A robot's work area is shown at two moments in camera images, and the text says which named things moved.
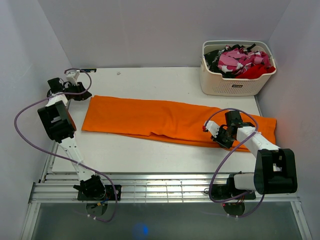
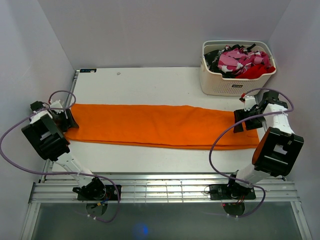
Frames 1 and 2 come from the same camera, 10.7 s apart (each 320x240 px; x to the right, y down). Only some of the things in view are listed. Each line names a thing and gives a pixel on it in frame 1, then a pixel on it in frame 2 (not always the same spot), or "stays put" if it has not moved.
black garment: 212,58 stays put
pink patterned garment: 237,60 stays put
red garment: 257,71 stays put
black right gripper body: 223,139 to 254,123
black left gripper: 83,96 to 68,123
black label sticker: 88,70 stays put
